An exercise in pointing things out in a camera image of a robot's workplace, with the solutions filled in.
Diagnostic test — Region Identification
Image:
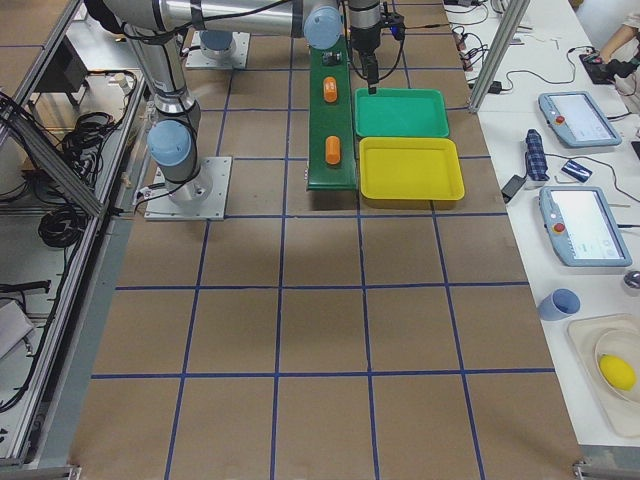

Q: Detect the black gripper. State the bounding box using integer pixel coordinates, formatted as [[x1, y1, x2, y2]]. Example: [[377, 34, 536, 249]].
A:
[[348, 0, 382, 95]]

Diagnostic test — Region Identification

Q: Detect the orange cylinder marked 4680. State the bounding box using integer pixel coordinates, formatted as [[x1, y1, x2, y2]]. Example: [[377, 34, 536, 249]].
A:
[[322, 76, 338, 104]]

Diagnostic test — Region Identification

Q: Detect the plain orange cylinder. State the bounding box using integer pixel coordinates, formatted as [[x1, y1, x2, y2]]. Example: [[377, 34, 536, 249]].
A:
[[324, 135, 341, 165]]

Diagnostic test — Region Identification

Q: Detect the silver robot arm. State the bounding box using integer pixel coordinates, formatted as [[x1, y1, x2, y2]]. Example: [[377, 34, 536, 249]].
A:
[[92, 0, 383, 117]]

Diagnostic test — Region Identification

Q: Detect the green plastic tray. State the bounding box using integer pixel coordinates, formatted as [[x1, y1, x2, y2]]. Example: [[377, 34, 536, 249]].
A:
[[354, 88, 450, 138]]

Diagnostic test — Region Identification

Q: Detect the green conveyor belt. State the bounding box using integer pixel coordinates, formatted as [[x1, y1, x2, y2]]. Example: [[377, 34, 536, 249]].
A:
[[307, 38, 357, 191]]

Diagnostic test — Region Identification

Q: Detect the yellow plastic tray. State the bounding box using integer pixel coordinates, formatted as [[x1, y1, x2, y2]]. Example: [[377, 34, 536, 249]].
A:
[[359, 137, 466, 202]]

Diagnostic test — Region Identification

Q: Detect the black power adapter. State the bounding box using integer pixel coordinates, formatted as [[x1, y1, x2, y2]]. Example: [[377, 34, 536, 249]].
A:
[[501, 175, 526, 204]]

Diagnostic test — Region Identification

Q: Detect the blue plaid folded umbrella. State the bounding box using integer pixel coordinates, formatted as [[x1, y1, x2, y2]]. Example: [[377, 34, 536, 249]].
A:
[[525, 129, 549, 189]]

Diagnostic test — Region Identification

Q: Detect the far blue teach pendant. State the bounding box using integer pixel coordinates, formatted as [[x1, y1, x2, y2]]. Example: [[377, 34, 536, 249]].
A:
[[538, 91, 622, 148]]

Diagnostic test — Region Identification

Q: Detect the blue teach pendant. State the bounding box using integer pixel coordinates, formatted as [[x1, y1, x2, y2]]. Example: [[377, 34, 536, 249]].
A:
[[538, 186, 632, 267], [538, 91, 622, 148]]

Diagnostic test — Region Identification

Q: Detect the small blue box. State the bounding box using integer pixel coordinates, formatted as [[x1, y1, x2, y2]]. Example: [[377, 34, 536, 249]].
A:
[[561, 159, 593, 183]]

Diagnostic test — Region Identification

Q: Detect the near blue teach pendant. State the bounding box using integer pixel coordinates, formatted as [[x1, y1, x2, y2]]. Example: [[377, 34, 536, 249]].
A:
[[538, 186, 632, 267]]

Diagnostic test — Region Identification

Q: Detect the blue plastic cup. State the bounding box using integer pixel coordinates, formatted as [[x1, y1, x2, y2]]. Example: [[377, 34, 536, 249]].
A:
[[538, 288, 581, 321]]

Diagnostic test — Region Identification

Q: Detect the white bowl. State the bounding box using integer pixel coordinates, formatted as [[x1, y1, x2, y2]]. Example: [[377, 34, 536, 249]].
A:
[[594, 329, 639, 405]]

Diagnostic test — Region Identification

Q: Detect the yellow lemon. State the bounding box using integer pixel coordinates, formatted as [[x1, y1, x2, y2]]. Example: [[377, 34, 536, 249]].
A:
[[598, 354, 637, 391]]

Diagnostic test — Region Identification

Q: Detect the beige tray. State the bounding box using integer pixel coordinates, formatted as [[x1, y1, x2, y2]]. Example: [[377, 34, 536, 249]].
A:
[[567, 313, 639, 438]]

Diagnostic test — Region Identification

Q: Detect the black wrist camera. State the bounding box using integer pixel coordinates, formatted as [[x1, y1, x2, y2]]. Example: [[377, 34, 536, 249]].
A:
[[381, 12, 406, 42]]

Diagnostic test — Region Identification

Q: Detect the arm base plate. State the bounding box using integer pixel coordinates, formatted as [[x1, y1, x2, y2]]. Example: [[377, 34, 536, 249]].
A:
[[144, 156, 232, 221], [186, 30, 250, 70]]

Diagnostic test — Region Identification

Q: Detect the aluminium frame post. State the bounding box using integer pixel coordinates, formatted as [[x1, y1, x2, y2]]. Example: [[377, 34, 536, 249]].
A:
[[468, 0, 530, 113]]

